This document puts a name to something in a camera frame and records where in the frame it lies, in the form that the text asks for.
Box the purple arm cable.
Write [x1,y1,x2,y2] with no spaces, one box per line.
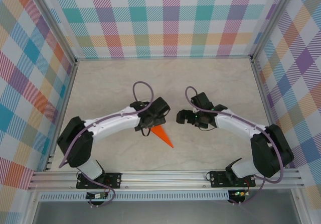
[59,81,155,208]
[185,85,285,206]

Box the orange paper sheet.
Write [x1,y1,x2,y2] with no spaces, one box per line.
[151,125,175,149]

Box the wide aluminium mounting rail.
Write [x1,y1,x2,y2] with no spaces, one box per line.
[27,168,305,191]

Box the aluminium side rail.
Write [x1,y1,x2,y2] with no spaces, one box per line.
[250,58,288,168]
[45,60,78,172]

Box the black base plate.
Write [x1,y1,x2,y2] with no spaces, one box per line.
[210,170,256,188]
[76,172,122,189]

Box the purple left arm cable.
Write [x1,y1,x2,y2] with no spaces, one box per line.
[59,81,155,208]

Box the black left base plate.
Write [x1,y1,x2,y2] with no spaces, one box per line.
[76,172,122,189]

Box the aluminium lower strut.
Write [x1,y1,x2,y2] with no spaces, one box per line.
[290,188,309,224]
[24,190,42,224]

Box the aluminium corner post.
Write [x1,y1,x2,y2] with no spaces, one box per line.
[27,0,77,66]
[250,0,300,63]

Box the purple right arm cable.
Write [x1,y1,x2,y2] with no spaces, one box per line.
[185,85,285,206]

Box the thin aluminium rear rail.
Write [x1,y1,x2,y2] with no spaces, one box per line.
[75,55,253,61]

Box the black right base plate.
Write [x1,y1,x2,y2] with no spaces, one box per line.
[210,170,256,188]

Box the slotted grey cable duct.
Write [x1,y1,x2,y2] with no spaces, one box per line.
[39,190,230,201]

